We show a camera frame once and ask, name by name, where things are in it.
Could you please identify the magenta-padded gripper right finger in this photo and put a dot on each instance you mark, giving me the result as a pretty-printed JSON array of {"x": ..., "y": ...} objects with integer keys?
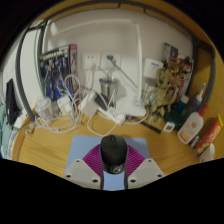
[{"x": 145, "y": 171}]

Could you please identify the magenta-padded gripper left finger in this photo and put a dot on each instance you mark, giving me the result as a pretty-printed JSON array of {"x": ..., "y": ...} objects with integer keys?
[{"x": 81, "y": 171}]

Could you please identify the black computer mouse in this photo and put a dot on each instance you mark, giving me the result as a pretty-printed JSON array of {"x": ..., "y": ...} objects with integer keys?
[{"x": 114, "y": 151}]

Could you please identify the light blue mouse pad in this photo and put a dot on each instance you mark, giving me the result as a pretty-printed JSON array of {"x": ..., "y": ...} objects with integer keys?
[{"x": 80, "y": 146}]

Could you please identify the black ruler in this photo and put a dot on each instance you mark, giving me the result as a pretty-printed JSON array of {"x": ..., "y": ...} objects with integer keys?
[{"x": 146, "y": 126}]

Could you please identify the small white cube clock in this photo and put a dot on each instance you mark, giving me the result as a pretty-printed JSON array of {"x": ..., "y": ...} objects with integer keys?
[{"x": 168, "y": 127}]

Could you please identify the small blue white carton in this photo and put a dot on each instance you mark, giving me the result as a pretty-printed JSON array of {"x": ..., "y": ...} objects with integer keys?
[{"x": 194, "y": 140}]

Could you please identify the dark green round tin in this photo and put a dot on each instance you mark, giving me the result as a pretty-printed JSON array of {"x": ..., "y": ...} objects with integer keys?
[{"x": 173, "y": 118}]

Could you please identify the white power strip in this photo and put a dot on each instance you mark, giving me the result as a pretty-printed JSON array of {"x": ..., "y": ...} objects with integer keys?
[{"x": 113, "y": 116}]

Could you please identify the white bottle with red cap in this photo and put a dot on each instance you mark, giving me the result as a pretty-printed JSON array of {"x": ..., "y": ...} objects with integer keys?
[{"x": 191, "y": 128}]

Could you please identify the white mug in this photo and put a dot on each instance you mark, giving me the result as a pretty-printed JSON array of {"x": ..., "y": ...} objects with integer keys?
[{"x": 207, "y": 153}]

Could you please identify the white charger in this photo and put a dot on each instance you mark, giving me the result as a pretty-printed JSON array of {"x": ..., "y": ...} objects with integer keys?
[
  {"x": 64, "y": 105},
  {"x": 88, "y": 105}
]

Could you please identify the clear glass jar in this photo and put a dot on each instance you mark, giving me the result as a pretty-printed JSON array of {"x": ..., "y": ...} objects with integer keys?
[{"x": 43, "y": 109}]

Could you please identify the red snack can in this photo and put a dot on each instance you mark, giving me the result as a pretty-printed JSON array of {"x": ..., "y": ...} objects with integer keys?
[{"x": 210, "y": 135}]

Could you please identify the gold brown figurine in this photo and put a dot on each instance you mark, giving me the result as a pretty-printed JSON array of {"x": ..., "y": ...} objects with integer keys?
[{"x": 165, "y": 93}]

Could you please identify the teal blanket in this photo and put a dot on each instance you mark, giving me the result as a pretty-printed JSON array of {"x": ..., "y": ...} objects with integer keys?
[{"x": 6, "y": 136}]

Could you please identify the dark bottle with white nozzle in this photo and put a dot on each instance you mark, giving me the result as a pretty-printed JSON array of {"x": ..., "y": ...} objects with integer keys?
[{"x": 195, "y": 101}]

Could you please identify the steel cup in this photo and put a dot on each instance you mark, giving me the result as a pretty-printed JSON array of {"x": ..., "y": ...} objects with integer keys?
[{"x": 109, "y": 88}]

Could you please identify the black bag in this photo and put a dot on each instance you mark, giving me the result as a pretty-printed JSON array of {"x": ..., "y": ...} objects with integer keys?
[{"x": 12, "y": 103}]

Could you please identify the blue model kit box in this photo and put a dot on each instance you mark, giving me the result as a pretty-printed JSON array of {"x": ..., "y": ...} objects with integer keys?
[{"x": 56, "y": 71}]

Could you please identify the colourful printed box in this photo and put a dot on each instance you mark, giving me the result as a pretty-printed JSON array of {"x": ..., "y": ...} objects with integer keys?
[{"x": 170, "y": 51}]

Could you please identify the white wall box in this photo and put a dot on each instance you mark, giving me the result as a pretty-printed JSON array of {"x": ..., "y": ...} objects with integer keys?
[{"x": 153, "y": 68}]

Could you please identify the white wall socket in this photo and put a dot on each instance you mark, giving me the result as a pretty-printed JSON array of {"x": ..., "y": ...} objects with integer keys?
[
  {"x": 90, "y": 61},
  {"x": 115, "y": 63}
]

